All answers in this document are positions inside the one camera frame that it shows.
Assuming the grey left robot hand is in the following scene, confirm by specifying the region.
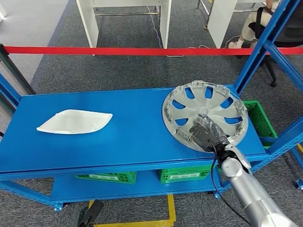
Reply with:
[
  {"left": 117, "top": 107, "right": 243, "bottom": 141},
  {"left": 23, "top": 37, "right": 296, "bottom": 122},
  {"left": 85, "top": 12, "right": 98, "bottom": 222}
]
[{"left": 75, "top": 206, "right": 95, "bottom": 227}]

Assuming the grey plastic wheel hubcap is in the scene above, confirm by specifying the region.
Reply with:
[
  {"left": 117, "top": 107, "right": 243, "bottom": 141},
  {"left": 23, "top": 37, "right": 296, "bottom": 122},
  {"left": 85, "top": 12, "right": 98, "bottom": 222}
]
[{"left": 162, "top": 80, "right": 249, "bottom": 154}]

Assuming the white curved plastic part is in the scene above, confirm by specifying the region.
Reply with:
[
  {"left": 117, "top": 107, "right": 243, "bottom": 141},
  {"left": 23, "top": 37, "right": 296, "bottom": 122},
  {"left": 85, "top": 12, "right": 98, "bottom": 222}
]
[{"left": 36, "top": 109, "right": 113, "bottom": 135}]

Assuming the blue metal shelf rack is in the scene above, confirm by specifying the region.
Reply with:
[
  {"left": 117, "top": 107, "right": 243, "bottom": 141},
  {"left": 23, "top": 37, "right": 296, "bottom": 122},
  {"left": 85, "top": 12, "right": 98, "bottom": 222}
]
[{"left": 0, "top": 0, "right": 303, "bottom": 212}]

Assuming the red barrier belt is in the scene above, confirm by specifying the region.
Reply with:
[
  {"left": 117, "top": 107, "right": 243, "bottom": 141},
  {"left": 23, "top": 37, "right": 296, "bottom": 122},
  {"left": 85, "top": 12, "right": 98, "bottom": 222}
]
[{"left": 3, "top": 45, "right": 303, "bottom": 57}]

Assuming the white desk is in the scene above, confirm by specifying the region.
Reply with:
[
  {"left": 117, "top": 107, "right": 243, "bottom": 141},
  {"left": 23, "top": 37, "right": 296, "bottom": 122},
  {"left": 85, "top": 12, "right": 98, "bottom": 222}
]
[
  {"left": 197, "top": 0, "right": 267, "bottom": 50},
  {"left": 76, "top": 0, "right": 172, "bottom": 50}
]

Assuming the white floor box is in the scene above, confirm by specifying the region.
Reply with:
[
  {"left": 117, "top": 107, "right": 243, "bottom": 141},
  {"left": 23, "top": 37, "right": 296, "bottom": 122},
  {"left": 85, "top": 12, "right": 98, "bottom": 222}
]
[{"left": 0, "top": 2, "right": 7, "bottom": 23}]

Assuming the person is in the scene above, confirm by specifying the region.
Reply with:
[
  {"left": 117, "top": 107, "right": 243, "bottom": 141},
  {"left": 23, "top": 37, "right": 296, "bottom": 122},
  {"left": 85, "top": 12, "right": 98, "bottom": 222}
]
[{"left": 227, "top": 0, "right": 283, "bottom": 50}]

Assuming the black office chair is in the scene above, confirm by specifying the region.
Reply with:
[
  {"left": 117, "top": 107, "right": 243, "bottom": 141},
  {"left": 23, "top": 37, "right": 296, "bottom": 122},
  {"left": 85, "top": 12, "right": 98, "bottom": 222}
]
[{"left": 249, "top": 5, "right": 303, "bottom": 88}]

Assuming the black right camera cable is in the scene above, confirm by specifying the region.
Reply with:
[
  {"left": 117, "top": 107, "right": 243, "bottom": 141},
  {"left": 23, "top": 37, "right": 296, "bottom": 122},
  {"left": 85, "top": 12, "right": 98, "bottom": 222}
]
[{"left": 208, "top": 139, "right": 252, "bottom": 227}]

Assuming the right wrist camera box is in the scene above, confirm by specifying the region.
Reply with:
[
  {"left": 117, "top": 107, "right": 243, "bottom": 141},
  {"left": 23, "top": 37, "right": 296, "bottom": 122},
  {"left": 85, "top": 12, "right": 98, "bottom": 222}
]
[{"left": 189, "top": 121, "right": 216, "bottom": 153}]

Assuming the white floor cable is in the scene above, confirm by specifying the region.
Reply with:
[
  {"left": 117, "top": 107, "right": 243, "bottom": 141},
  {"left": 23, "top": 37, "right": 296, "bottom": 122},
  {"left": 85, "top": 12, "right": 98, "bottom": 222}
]
[{"left": 145, "top": 5, "right": 241, "bottom": 59}]

